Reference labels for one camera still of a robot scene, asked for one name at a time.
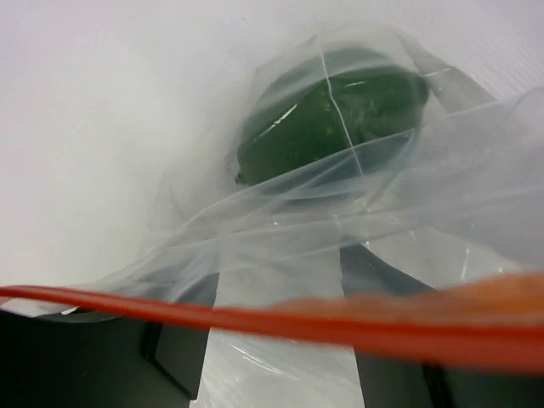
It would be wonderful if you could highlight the green fake lime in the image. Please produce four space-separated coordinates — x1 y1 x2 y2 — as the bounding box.
236 48 430 186

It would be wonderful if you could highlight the clear zip top bag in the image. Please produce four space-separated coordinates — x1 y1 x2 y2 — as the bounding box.
1 25 543 407

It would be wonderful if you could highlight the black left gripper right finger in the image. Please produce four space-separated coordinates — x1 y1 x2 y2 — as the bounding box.
337 244 544 408

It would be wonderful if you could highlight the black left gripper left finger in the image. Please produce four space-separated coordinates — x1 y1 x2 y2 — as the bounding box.
0 271 222 408

